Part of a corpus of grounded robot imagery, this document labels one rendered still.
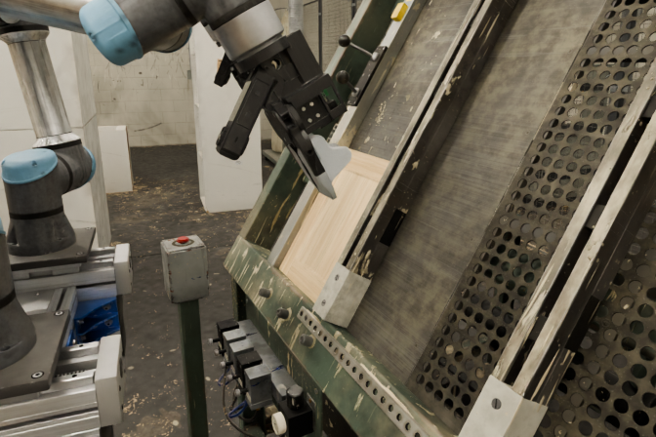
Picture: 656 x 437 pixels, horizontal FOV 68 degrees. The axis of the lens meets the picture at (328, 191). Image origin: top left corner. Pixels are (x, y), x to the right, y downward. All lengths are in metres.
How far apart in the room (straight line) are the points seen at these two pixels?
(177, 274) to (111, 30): 1.08
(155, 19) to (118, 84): 8.66
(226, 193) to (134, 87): 4.57
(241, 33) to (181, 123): 8.73
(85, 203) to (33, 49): 2.13
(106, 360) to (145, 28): 0.58
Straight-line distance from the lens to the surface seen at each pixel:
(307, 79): 0.61
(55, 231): 1.36
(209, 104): 4.87
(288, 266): 1.42
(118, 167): 6.13
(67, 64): 3.37
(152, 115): 9.27
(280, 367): 1.31
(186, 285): 1.60
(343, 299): 1.13
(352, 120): 1.46
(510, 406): 0.80
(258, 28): 0.58
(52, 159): 1.34
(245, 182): 5.04
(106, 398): 0.93
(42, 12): 0.76
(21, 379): 0.87
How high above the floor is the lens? 1.48
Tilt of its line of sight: 15 degrees down
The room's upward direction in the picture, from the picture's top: straight up
